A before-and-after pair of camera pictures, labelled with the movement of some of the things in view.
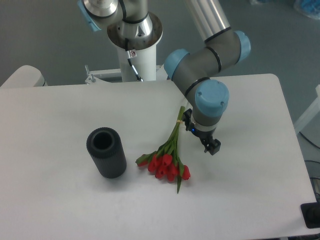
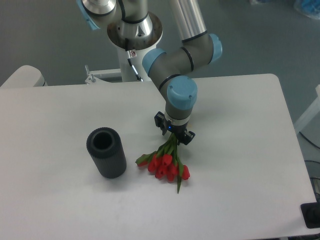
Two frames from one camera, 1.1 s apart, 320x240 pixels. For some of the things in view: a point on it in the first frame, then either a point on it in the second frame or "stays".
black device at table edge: x=311 y=213 stays
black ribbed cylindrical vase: x=106 y=147 stays
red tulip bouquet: x=164 y=162 stays
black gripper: x=207 y=138 → x=179 y=131
